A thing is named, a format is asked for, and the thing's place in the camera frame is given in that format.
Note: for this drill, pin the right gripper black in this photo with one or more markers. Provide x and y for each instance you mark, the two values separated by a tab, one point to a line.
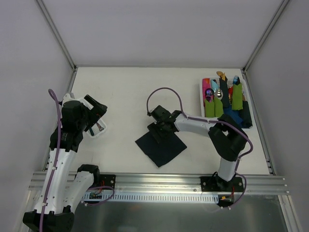
158	130

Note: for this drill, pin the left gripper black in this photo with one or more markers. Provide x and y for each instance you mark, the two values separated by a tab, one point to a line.
95	109

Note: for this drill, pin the iridescent rainbow fork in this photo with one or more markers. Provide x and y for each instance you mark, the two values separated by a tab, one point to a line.
100	128

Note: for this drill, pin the dark navy paper napkin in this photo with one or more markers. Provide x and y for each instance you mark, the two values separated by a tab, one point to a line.
161	153

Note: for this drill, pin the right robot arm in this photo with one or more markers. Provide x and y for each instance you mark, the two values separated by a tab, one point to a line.
227	138

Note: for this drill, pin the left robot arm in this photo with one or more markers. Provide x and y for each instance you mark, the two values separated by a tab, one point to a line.
56	204

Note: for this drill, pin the middle green napkin roll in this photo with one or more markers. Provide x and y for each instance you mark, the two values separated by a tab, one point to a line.
218	107

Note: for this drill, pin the pink napkin roll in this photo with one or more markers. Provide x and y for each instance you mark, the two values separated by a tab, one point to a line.
205	85

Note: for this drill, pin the light blue napkin roll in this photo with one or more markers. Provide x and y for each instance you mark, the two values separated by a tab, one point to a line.
214	85

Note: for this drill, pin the dark navy napkin roll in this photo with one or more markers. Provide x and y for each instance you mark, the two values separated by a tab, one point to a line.
224	88

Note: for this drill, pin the tall green napkin roll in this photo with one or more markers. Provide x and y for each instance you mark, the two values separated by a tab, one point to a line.
237	103

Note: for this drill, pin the black napkin roll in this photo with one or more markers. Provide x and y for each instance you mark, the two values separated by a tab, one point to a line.
245	115

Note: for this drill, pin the large white storage bin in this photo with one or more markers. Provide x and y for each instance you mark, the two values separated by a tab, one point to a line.
230	91

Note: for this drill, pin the iridescent spoon in bin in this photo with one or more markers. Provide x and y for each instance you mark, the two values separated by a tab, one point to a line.
209	93

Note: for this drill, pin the silver spoon in bin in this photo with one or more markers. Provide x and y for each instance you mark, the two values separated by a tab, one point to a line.
218	94

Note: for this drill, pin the blue fork in bin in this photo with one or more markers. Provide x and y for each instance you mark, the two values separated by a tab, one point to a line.
236	80

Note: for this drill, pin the aluminium mounting rail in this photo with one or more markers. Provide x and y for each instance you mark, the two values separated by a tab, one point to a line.
190	183

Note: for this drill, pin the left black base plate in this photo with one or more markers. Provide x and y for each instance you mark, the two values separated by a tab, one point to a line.
105	180

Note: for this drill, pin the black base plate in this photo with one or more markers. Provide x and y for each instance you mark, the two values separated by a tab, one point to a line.
105	180
207	184

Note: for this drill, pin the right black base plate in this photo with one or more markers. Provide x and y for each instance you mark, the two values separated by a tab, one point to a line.
207	184

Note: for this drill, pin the white slotted cable duct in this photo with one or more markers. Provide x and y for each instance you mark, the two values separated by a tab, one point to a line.
152	197

